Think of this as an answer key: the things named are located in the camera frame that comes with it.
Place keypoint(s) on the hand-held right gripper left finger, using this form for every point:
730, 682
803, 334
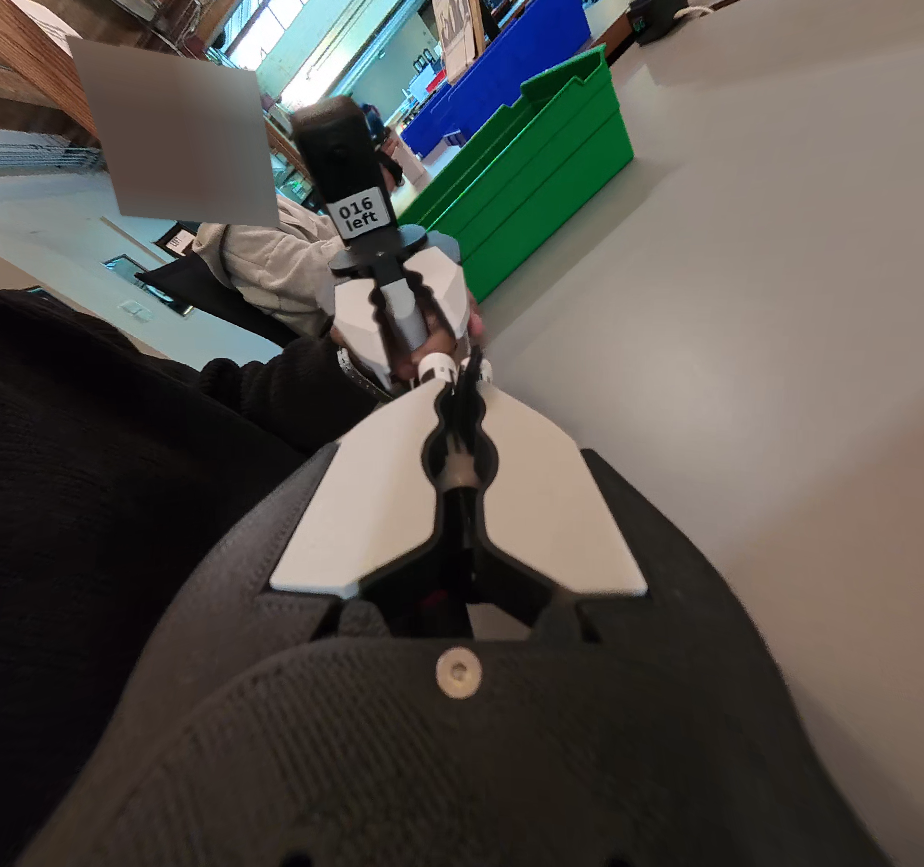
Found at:
361, 513

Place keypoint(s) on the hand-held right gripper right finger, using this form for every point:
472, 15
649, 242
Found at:
563, 520

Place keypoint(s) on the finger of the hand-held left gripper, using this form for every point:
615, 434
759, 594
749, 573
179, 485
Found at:
357, 326
444, 282

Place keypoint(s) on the red dry erase marker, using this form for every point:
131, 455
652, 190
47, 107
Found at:
435, 598

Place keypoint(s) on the green plastic bin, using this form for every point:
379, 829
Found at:
548, 160

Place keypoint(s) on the person's left forearm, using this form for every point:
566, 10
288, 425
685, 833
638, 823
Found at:
289, 376

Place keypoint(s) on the person's left hand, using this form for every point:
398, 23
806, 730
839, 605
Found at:
408, 365

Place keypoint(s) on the silver wristwatch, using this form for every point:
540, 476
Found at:
361, 373

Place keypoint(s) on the black office chair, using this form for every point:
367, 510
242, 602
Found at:
209, 297

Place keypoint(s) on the wooden notice board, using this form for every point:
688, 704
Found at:
455, 8

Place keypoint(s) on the large blue storage bin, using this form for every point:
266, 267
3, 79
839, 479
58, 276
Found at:
520, 51

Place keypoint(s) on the person's black sweater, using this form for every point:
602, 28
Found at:
108, 520

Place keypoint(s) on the black desktop device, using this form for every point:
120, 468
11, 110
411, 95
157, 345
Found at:
660, 12

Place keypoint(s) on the small framed wall poster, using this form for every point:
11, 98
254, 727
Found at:
175, 243

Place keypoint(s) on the wall light switch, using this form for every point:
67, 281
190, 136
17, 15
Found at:
136, 309

